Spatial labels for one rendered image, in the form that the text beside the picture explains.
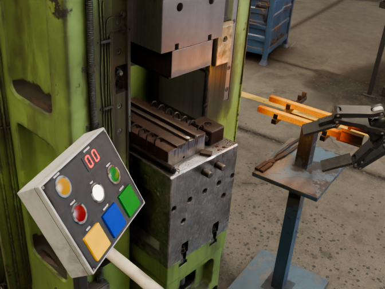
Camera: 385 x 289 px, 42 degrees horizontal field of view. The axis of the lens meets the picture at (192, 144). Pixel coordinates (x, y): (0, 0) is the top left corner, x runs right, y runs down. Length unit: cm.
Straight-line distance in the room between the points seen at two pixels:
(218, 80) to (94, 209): 94
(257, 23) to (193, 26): 375
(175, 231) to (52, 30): 89
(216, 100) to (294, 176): 46
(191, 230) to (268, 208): 125
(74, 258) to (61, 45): 63
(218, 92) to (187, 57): 48
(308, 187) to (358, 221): 124
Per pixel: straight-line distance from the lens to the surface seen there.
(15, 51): 193
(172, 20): 162
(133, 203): 154
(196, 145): 193
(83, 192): 139
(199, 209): 203
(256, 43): 550
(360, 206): 347
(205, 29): 175
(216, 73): 210
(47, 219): 133
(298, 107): 215
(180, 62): 170
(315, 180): 218
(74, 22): 156
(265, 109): 208
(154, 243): 210
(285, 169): 221
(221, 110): 222
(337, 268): 294
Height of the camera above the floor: 193
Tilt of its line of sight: 30 degrees down
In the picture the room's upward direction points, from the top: 4 degrees clockwise
